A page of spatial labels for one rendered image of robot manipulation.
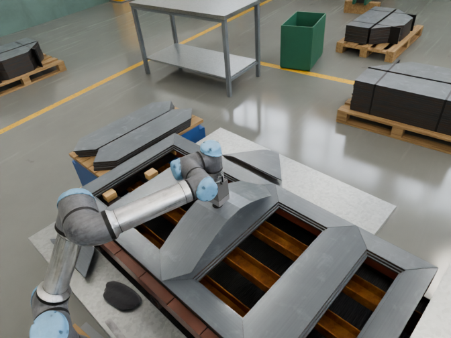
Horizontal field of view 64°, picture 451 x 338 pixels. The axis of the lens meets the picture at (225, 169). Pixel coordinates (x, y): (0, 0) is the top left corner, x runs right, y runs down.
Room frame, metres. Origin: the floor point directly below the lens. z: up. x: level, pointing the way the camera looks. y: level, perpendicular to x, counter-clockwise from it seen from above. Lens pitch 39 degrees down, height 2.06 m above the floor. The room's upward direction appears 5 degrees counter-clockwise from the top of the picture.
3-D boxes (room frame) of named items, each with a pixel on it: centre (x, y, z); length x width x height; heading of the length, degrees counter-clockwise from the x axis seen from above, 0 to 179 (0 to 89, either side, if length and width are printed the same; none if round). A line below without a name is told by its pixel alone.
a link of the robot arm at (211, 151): (1.07, 0.05, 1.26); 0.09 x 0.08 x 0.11; 115
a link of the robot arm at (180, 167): (1.02, 0.13, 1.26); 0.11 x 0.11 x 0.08; 25
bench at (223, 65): (4.69, 0.21, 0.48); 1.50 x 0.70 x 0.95; 50
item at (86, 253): (1.18, 0.76, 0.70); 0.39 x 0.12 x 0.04; 43
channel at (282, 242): (1.24, -0.11, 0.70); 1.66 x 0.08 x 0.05; 43
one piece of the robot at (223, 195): (1.08, 0.04, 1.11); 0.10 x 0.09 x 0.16; 136
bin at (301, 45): (4.82, -1.18, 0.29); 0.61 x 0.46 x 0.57; 150
